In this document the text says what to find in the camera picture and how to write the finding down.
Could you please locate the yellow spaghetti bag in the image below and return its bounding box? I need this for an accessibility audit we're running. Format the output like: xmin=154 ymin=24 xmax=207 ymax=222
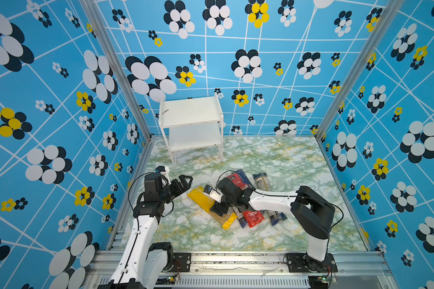
xmin=187 ymin=186 xmax=237 ymax=230

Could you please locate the red spaghetti bag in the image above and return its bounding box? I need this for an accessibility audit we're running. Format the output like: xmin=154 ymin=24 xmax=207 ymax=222
xmin=228 ymin=171 xmax=265 ymax=228

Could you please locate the clear noodle bag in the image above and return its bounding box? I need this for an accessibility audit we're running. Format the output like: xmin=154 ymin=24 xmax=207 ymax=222
xmin=253 ymin=172 xmax=287 ymax=226
xmin=232 ymin=207 xmax=248 ymax=228

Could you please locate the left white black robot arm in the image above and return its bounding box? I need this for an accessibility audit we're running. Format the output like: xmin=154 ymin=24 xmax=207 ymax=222
xmin=98 ymin=172 xmax=193 ymax=289

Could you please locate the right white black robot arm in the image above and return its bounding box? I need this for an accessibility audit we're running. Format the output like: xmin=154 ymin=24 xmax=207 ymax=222
xmin=204 ymin=178 xmax=335 ymax=264

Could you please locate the white two-tier metal shelf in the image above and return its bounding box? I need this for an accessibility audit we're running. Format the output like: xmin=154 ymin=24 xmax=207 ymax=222
xmin=158 ymin=93 xmax=225 ymax=164

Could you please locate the dark blue spaghetti bag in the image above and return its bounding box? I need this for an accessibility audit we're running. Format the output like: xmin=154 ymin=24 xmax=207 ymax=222
xmin=236 ymin=169 xmax=254 ymax=189

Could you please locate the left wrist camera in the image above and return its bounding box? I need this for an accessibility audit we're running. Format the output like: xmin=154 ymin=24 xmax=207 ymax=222
xmin=155 ymin=166 xmax=170 ymax=182

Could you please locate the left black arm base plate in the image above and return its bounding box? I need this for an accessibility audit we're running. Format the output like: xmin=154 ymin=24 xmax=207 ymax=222
xmin=165 ymin=252 xmax=192 ymax=273

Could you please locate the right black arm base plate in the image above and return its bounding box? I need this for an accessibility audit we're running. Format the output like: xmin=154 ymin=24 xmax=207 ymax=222
xmin=283 ymin=253 xmax=338 ymax=273

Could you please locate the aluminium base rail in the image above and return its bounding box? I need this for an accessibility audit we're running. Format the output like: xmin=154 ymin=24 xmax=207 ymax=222
xmin=82 ymin=250 xmax=399 ymax=289

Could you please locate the left aluminium corner post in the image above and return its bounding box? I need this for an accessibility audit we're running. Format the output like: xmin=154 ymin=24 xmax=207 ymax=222
xmin=80 ymin=0 xmax=151 ymax=143

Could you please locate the aluminium corner post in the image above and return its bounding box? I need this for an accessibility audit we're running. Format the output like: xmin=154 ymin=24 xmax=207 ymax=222
xmin=80 ymin=0 xmax=151 ymax=143
xmin=315 ymin=0 xmax=405 ymax=143

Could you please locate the right aluminium corner post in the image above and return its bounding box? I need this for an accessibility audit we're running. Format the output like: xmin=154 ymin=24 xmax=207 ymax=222
xmin=315 ymin=0 xmax=405 ymax=143

